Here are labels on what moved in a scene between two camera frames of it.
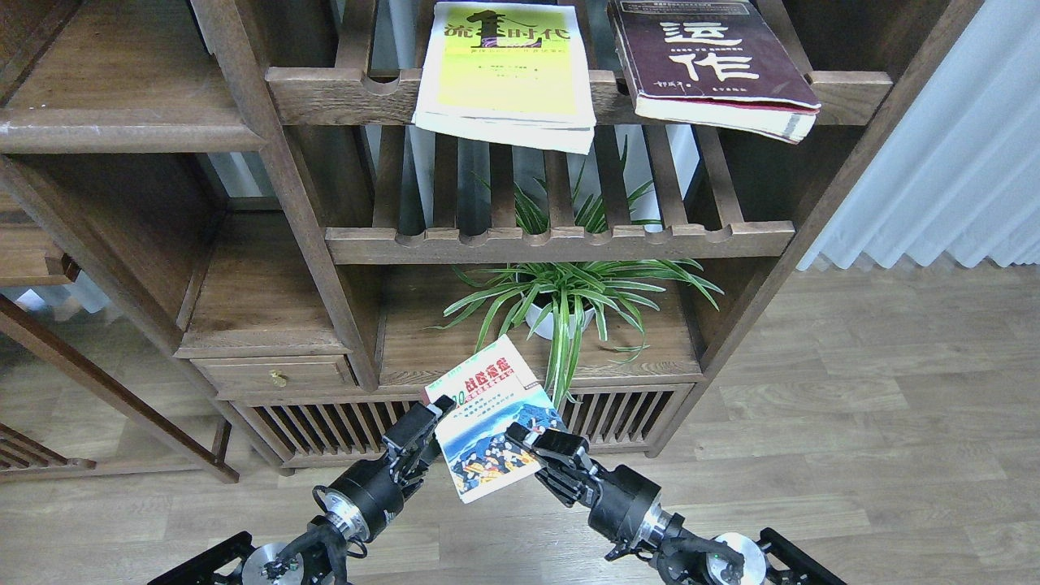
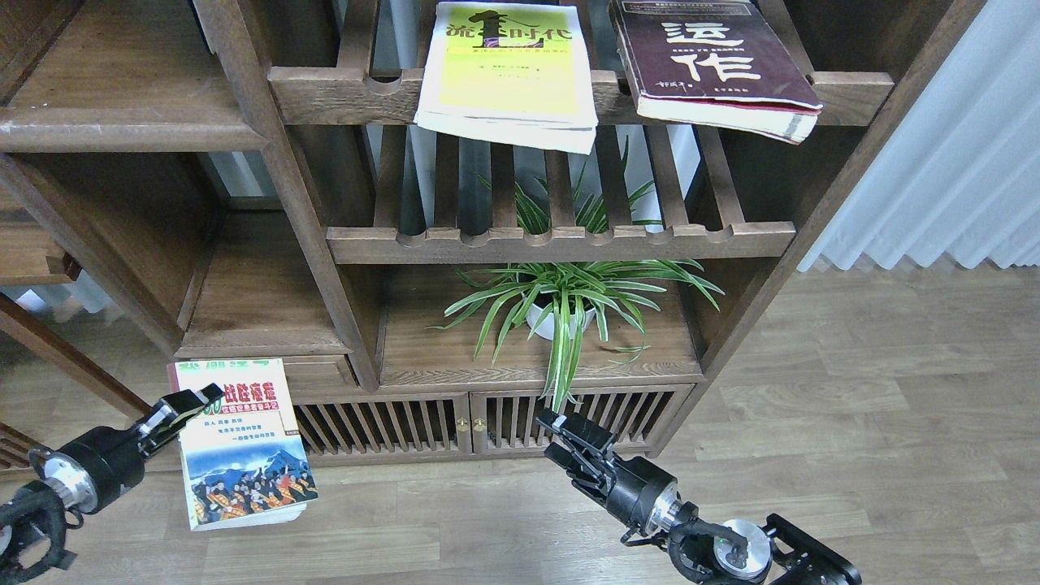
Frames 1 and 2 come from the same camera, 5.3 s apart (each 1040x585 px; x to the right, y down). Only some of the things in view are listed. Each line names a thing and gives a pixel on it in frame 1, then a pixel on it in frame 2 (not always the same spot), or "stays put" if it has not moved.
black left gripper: (373, 491) → (89, 469)
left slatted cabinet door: (325, 426) stays put
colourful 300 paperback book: (491, 390) → (243, 465)
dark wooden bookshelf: (249, 176) stays put
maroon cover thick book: (712, 65) stays put
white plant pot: (534, 315) stays put
